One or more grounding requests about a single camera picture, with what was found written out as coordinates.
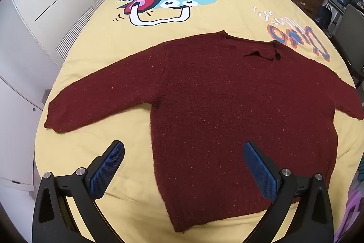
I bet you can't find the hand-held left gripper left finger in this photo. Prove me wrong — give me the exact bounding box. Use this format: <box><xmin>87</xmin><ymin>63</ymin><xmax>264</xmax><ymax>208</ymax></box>
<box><xmin>32</xmin><ymin>140</ymin><xmax>126</xmax><ymax>243</ymax></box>

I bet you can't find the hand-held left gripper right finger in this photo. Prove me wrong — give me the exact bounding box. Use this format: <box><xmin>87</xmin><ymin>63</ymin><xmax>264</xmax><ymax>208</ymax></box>
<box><xmin>243</xmin><ymin>141</ymin><xmax>334</xmax><ymax>243</ymax></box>

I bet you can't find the dark red knit sweater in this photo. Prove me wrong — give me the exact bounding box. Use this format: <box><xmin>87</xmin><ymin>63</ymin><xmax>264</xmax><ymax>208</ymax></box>
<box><xmin>44</xmin><ymin>30</ymin><xmax>362</xmax><ymax>233</ymax></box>

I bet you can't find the purple plastic item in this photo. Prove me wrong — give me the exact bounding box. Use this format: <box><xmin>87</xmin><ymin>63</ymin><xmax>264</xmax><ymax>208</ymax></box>
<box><xmin>334</xmin><ymin>189</ymin><xmax>364</xmax><ymax>243</ymax></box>

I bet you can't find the yellow printed dinosaur blanket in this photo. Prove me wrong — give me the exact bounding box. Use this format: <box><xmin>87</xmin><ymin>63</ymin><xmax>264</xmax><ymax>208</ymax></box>
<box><xmin>33</xmin><ymin>0</ymin><xmax>364</xmax><ymax>243</ymax></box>

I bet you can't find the dark blue bag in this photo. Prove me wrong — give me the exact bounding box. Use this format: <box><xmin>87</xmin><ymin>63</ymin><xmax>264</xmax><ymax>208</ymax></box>
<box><xmin>315</xmin><ymin>4</ymin><xmax>332</xmax><ymax>30</ymax></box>

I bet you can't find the grey chair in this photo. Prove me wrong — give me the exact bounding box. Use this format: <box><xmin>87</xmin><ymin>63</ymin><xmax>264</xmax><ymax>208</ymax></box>
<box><xmin>331</xmin><ymin>4</ymin><xmax>364</xmax><ymax>90</ymax></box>

